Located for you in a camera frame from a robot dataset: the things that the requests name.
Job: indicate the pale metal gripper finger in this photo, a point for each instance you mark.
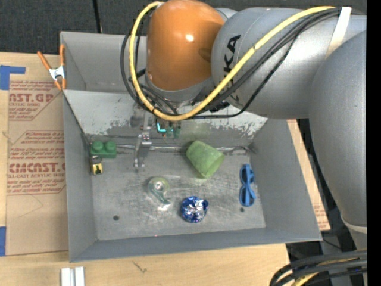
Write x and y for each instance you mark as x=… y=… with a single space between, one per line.
x=146 y=143
x=137 y=156

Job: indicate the green toy brick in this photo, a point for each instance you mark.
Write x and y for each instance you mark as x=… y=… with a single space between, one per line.
x=103 y=150

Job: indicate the grey metal bin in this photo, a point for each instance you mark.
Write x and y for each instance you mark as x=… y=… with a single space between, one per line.
x=131 y=195

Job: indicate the yellow and black small tool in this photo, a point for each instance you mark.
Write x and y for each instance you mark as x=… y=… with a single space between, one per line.
x=97 y=168

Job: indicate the green plastic cup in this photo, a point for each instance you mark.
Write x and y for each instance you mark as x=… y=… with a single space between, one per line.
x=205 y=159

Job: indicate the blue shiny foil ball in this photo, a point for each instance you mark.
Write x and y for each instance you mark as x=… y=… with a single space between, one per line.
x=193 y=209

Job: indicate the blue sunglasses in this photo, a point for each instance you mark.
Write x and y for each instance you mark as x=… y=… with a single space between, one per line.
x=247 y=186

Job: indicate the brown cardboard board red print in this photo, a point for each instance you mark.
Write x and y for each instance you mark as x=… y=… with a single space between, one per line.
x=35 y=213

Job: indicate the black cylinder on white bracket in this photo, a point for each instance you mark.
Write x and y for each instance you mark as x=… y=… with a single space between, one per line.
x=219 y=106

